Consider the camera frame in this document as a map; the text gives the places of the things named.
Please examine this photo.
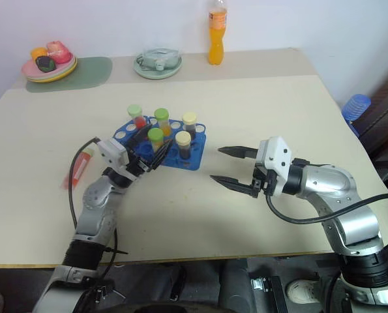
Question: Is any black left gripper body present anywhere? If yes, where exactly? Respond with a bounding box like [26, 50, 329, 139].
[125, 148, 155, 179]

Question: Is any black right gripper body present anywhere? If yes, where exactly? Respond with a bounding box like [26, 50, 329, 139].
[250, 164, 278, 198]

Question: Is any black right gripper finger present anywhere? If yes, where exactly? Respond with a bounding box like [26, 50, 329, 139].
[216, 145, 259, 160]
[209, 174, 258, 197]

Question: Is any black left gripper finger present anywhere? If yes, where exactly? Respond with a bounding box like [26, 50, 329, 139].
[127, 125, 154, 155]
[149, 140, 175, 171]

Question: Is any blue test tube rack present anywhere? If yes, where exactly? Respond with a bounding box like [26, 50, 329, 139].
[112, 117, 208, 171]

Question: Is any red-orange loose test tube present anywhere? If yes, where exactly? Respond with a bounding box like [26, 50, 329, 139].
[59, 146, 96, 190]

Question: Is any green-capped yellow liquid tube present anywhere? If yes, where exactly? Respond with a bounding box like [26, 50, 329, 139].
[147, 127, 166, 153]

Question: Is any yellow-capped dark liquid tube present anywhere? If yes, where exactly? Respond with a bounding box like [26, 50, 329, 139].
[181, 111, 199, 138]
[174, 130, 194, 161]

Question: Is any green-capped red liquid tube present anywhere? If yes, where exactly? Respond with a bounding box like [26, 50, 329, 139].
[126, 104, 147, 130]

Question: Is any green-capped orange liquid tube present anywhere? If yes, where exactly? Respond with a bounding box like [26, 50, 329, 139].
[153, 108, 173, 136]

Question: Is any pale green plate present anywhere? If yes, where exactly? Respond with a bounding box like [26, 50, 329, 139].
[132, 53, 184, 80]

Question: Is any green placemat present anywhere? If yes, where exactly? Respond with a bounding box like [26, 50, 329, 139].
[25, 55, 113, 94]

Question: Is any dark grey rounded shape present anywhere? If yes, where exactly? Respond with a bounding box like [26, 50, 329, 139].
[218, 259, 258, 313]

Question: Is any stack of coloured plates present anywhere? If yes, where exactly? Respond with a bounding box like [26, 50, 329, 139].
[21, 54, 79, 84]

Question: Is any orange soda bottle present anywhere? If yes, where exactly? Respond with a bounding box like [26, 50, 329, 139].
[207, 0, 229, 67]

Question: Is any white shoe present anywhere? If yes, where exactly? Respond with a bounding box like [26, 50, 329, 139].
[286, 278, 322, 306]

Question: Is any blue ribbed plastic object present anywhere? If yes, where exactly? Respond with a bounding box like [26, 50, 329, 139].
[340, 93, 372, 138]

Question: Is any pink toy peach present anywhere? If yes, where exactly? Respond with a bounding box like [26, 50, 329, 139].
[46, 40, 73, 65]

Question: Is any dark purple toy fruit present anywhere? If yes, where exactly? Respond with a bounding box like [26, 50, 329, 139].
[35, 55, 57, 72]

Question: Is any orange toy fruit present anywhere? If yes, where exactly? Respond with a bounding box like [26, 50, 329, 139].
[30, 46, 49, 62]

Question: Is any dark wooden furniture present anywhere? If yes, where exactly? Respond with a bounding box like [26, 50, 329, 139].
[355, 63, 388, 164]

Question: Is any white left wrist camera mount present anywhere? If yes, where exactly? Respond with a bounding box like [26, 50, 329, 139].
[97, 138, 131, 173]

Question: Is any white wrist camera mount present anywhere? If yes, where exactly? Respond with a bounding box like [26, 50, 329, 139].
[97, 138, 131, 173]
[255, 136, 294, 198]

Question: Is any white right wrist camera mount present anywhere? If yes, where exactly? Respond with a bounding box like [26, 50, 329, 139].
[255, 136, 294, 198]

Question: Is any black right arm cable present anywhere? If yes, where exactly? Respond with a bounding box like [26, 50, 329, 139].
[264, 192, 388, 226]

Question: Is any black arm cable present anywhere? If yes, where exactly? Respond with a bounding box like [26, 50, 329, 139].
[264, 192, 388, 226]
[67, 137, 100, 230]

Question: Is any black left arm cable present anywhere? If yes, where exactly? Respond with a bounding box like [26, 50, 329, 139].
[67, 137, 100, 230]

